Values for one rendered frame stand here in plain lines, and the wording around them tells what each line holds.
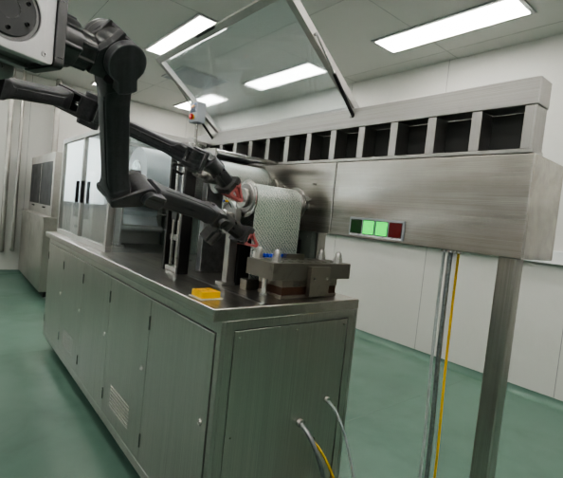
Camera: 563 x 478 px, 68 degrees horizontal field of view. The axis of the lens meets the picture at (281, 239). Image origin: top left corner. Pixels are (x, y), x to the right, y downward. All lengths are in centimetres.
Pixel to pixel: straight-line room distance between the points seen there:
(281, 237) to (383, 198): 43
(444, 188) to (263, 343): 78
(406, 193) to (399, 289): 288
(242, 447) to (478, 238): 100
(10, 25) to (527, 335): 367
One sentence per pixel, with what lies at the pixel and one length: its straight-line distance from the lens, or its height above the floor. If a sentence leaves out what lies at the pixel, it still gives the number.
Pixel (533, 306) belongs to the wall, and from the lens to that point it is 381.
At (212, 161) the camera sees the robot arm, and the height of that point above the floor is 136.
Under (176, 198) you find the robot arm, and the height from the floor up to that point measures 121.
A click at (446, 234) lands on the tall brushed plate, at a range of 143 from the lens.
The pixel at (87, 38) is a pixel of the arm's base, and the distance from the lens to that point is 86.
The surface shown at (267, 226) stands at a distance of 164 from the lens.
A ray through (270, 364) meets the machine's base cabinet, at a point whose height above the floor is 70.
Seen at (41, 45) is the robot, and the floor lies 141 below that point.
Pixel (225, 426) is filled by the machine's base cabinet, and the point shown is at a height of 52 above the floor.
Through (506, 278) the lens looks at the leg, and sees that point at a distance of 153.
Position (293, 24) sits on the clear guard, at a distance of 172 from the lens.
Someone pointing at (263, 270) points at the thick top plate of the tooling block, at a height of 100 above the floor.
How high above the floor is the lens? 119
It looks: 3 degrees down
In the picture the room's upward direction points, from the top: 6 degrees clockwise
